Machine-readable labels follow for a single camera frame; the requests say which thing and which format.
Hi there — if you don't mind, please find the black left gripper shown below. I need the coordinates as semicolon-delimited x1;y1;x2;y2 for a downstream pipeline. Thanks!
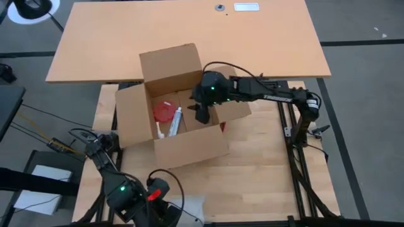
135;200;182;227

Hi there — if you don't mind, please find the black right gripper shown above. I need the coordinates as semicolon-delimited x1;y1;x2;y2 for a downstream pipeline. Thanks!
187;86;218;111

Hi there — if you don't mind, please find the red round disc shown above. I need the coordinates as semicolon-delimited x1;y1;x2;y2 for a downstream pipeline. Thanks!
153;100;177;124

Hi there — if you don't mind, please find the white mesh zip pouch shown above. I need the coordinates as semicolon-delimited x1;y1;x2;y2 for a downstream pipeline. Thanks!
170;194;206;223

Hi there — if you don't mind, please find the brown cardboard box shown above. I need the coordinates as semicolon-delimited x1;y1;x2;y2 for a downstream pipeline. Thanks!
114;42;253;170

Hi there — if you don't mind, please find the red tape strip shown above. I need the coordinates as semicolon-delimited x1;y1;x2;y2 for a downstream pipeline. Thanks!
147;188;162;202

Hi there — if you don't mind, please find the white toothpaste tube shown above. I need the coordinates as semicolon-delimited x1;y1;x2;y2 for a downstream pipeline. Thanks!
167;106;184;137

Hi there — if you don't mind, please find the white rectangular desk plate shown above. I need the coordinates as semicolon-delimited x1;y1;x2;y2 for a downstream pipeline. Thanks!
234;3;260;12

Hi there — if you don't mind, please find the black side table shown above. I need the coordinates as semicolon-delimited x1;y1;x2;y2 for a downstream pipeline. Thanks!
6;149;86;227

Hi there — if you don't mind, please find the light wooden desk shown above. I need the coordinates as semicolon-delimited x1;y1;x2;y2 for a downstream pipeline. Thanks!
45;0;331;83

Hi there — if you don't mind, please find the black electronics hub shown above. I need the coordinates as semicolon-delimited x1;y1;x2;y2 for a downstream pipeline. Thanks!
46;137;78;155

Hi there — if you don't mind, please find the white flat box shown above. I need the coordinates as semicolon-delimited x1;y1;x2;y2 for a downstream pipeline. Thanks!
13;164;73;216

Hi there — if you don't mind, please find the black horizontal bar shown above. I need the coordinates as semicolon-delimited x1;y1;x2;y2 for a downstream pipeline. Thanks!
0;166;80;197

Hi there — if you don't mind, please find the black desk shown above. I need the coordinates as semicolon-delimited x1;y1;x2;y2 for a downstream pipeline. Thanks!
0;86;27;141

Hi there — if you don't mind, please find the person's foot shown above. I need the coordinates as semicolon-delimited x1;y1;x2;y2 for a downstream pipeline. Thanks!
0;62;17;84

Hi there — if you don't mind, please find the black tower column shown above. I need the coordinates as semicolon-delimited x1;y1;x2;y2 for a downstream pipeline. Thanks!
13;0;53;20

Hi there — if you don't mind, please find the white round floor disc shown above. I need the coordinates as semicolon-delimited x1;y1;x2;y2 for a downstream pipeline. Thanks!
6;0;61;25

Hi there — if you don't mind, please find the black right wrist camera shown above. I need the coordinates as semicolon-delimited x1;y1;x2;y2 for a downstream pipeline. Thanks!
194;105;211;125

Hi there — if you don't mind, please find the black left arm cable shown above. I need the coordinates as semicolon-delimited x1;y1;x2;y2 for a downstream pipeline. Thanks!
147;168;205;227

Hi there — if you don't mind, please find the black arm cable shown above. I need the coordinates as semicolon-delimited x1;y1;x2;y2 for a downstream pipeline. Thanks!
147;168;205;227
201;61;269;88

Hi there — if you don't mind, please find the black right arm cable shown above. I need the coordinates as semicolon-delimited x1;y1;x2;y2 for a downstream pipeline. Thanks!
201;61;269;88

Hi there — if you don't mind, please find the thin black floor cable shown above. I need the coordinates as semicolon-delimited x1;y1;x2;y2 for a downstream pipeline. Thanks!
20;102;94;129

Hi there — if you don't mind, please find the yellow cable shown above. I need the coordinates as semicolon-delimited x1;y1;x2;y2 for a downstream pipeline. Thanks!
15;112;78;155

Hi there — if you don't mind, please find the black aluminium frame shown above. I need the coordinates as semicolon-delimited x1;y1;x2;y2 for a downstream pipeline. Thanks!
55;80;404;227

